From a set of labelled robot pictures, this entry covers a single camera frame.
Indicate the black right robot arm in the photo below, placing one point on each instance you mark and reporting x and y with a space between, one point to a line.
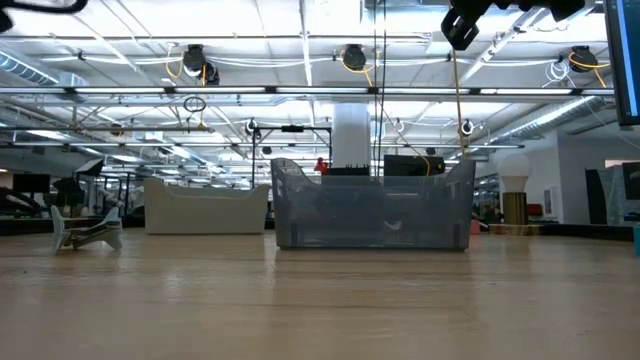
560 9

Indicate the pink block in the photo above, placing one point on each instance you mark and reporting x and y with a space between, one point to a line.
475 227

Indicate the long ceiling light bar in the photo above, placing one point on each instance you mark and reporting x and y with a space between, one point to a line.
320 90

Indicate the grey translucent plastic bin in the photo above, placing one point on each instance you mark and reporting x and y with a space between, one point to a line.
375 215

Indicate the black background monitor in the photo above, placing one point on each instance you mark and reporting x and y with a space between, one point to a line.
30 183

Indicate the teal cloth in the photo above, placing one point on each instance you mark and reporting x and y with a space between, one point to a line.
614 195

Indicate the black low box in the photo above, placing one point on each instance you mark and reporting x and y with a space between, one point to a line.
345 171

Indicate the black computer monitor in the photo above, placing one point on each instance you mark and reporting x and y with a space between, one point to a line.
625 60

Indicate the red box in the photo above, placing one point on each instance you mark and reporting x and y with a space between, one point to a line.
535 210

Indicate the white plastic bin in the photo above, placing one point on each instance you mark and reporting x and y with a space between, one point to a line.
205 215

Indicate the silver ventilation duct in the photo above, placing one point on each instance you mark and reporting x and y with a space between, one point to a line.
550 117

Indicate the wooden board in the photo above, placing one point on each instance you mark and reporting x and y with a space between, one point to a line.
515 230

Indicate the giant light bulb model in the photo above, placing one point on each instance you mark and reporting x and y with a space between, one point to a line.
515 172

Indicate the white building column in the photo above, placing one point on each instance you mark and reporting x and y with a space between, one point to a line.
351 135

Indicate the black lamp shade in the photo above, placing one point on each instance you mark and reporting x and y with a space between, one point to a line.
67 187

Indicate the black upright panel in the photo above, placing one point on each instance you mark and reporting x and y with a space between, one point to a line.
595 200

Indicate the black softbox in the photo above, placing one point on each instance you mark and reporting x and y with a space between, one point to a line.
92 167

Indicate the black frame stand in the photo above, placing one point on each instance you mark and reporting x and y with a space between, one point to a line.
292 128

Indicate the white staple remover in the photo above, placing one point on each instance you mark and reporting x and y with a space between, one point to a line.
114 235

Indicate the cyan object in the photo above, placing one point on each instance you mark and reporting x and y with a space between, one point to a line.
637 240

